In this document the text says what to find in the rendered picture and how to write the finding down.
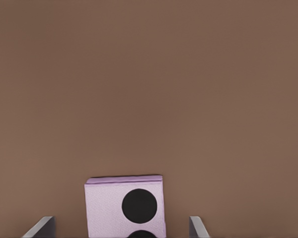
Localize pale lilac phone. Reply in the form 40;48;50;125
84;175;167;238

